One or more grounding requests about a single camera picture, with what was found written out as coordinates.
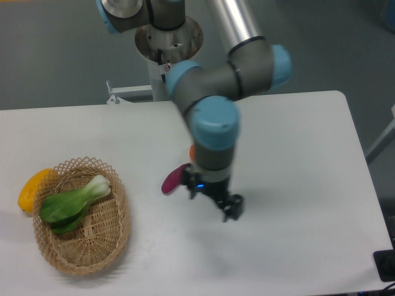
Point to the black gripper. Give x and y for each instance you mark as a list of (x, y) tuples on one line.
[(213, 184)]

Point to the green bok choy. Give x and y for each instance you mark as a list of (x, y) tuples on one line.
[(63, 211)]

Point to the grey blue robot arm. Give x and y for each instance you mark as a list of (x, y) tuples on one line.
[(205, 98)]

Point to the woven wicker basket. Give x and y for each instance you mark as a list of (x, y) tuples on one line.
[(100, 236)]

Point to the purple sweet potato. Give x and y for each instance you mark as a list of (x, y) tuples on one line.
[(173, 180)]

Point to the orange tangerine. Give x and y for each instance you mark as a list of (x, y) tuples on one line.
[(192, 152)]

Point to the yellow mango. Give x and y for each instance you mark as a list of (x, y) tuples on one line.
[(27, 194)]

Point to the black device at table edge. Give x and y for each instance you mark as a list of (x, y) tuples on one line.
[(384, 260)]

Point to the white table leg right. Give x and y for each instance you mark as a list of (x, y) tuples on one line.
[(381, 142)]

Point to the white mounting frame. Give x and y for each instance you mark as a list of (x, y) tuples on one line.
[(129, 94)]

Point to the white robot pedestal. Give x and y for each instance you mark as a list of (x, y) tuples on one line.
[(163, 49)]

